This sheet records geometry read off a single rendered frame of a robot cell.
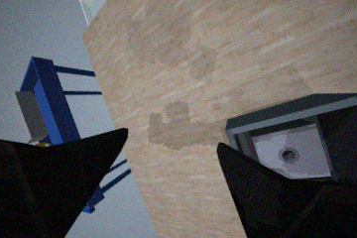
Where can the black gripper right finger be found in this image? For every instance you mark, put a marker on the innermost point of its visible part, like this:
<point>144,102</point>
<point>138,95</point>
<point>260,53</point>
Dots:
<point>269,204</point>

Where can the grey plate with hole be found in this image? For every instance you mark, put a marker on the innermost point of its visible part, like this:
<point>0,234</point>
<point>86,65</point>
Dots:
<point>292,149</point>

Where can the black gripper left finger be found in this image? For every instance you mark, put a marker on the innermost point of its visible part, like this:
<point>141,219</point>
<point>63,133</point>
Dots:
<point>57,181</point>

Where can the dark grey open box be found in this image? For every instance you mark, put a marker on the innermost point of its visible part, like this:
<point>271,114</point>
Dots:
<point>335,117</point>

